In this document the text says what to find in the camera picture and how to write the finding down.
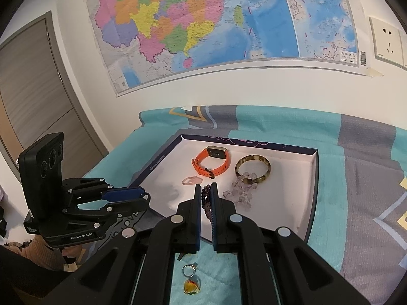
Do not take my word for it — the colourful wall map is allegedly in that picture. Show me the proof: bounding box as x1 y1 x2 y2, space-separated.
86 0 369 96

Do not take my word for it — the teal grey bed sheet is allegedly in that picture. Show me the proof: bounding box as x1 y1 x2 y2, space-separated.
88 105 406 304

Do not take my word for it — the dark garnet bead bracelet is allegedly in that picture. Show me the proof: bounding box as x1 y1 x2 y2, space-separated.
201 183 215 230

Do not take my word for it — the black camera box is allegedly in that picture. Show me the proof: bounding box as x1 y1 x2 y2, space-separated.
19 132 63 223

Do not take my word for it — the person's left hand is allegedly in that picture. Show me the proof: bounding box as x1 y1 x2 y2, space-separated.
61 245 85 264

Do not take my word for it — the beige tape piece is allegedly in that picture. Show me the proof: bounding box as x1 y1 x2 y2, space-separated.
366 68 383 78

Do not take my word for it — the silver ring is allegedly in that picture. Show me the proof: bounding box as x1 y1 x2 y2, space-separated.
181 262 199 278

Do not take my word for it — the grey wardrobe door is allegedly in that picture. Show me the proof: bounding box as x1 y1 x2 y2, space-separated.
1 12 108 178

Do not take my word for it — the tortoiseshell bangle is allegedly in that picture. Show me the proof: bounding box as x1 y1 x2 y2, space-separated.
235 154 272 185

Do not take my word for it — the orange smart watch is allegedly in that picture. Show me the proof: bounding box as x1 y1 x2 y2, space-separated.
192 146 231 179

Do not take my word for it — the white wall socket panel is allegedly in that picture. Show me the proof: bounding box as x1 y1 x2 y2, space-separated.
369 17 404 68

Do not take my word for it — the navy shallow box tray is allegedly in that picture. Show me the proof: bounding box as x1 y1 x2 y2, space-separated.
133 134 319 240

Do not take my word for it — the person's left forearm sleeve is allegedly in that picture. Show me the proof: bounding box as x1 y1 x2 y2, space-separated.
3 234 66 272

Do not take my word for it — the clear crystal bead bracelet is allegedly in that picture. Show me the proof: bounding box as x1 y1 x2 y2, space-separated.
222 171 257 210

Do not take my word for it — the pink stone ring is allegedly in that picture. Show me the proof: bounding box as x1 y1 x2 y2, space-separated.
181 175 203 187

